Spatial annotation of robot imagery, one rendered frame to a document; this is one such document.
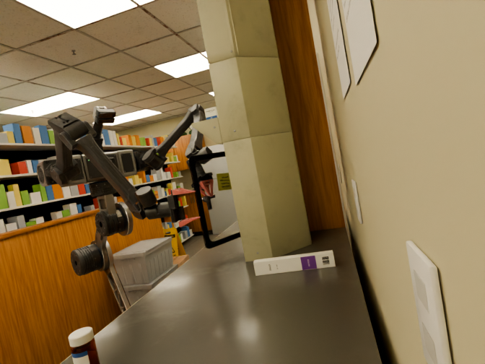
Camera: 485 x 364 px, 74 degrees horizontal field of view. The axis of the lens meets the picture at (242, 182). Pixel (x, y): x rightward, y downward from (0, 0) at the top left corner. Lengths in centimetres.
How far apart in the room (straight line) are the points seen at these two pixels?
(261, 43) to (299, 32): 33
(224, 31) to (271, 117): 36
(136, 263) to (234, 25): 263
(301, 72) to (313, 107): 17
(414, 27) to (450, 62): 6
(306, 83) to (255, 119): 43
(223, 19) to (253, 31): 12
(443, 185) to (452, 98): 6
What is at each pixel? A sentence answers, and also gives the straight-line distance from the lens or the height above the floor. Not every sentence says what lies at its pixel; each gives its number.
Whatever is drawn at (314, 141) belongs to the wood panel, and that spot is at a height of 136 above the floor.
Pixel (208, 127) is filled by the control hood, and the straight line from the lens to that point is 126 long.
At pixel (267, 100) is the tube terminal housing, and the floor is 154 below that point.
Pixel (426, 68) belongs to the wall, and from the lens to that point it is 23.
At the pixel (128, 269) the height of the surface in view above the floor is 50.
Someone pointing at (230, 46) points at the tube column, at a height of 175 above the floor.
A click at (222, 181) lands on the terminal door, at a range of 143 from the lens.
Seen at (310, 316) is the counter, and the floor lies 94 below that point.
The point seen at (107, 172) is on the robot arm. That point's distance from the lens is 131.
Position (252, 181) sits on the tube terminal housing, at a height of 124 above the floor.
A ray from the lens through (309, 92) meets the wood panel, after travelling 157.
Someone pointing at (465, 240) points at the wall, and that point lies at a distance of 22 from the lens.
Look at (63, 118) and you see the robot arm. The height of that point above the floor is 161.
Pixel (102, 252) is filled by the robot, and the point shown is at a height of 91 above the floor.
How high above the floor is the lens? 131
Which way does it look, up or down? 3 degrees down
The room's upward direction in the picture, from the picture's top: 11 degrees counter-clockwise
